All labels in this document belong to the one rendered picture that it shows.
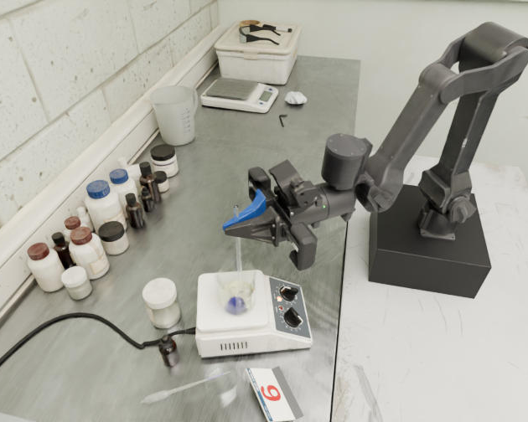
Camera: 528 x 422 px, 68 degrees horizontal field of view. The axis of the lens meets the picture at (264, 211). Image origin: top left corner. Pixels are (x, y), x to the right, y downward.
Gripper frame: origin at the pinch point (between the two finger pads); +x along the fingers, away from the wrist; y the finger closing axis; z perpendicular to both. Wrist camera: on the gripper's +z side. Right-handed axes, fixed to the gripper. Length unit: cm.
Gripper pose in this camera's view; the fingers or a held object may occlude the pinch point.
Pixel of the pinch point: (246, 223)
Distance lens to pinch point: 57.6
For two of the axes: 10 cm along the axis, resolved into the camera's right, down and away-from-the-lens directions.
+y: 4.1, 5.9, -6.9
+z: 0.1, -7.6, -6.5
